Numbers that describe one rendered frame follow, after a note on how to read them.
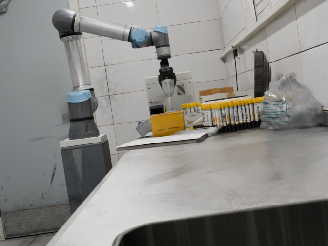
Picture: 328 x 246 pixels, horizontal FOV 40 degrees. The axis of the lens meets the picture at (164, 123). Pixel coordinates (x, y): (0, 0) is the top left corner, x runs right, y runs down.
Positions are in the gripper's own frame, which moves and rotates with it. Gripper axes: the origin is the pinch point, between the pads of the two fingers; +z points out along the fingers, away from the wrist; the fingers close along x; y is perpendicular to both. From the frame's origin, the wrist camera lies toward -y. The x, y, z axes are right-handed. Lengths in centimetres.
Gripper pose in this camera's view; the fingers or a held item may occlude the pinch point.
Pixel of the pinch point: (169, 94)
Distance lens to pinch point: 230.0
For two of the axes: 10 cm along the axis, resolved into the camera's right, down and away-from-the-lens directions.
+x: -9.9, 1.4, 0.1
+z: 1.4, 9.9, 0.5
